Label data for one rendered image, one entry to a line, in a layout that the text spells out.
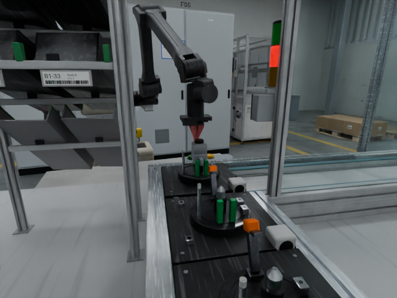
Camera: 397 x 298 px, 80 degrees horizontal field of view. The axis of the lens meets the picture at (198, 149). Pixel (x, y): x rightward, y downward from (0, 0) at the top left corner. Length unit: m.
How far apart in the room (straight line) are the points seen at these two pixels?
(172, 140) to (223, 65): 1.44
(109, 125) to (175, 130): 3.22
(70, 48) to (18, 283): 0.51
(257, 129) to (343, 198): 4.34
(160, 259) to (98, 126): 0.36
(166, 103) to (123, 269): 3.28
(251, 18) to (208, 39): 5.82
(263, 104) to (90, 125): 0.45
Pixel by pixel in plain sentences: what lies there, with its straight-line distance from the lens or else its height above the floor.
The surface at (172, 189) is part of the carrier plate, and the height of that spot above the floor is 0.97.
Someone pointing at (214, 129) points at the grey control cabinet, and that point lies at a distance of 4.07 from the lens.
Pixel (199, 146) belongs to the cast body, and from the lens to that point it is 0.74.
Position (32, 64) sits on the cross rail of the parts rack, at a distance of 0.55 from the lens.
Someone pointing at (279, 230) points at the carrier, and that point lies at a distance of 0.53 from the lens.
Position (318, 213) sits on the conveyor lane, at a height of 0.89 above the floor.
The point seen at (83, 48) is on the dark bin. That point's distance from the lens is 0.58.
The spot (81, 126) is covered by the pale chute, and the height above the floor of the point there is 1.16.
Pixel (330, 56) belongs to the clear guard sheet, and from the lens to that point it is 0.73.
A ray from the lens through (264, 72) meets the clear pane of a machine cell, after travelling 5.06.
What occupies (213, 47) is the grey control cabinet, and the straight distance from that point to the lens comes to 4.00.
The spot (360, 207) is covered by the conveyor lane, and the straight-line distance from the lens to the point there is 0.92.
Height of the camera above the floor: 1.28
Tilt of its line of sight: 16 degrees down
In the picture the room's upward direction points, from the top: straight up
